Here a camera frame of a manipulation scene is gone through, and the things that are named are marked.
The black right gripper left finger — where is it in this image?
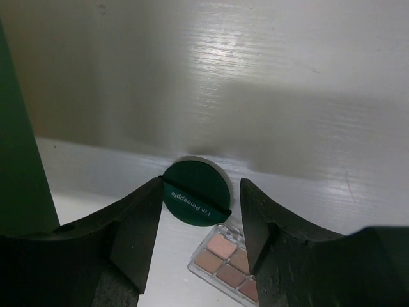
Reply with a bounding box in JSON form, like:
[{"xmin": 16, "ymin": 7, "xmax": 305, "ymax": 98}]
[{"xmin": 1, "ymin": 177, "xmax": 164, "ymax": 306}]

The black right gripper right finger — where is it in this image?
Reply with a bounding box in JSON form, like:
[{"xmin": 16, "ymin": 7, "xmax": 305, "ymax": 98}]
[{"xmin": 240, "ymin": 178, "xmax": 408, "ymax": 306}]

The green drawer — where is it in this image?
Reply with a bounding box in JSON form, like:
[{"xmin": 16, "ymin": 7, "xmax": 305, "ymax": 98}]
[{"xmin": 1, "ymin": 32, "xmax": 59, "ymax": 236}]

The dark green round puff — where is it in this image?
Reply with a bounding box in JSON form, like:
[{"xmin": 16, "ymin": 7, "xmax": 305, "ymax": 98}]
[{"xmin": 161, "ymin": 156, "xmax": 233, "ymax": 227}]

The long pink eyeshadow palette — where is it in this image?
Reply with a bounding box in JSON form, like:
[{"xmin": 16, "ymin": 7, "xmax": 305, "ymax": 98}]
[{"xmin": 187, "ymin": 224, "xmax": 259, "ymax": 306}]

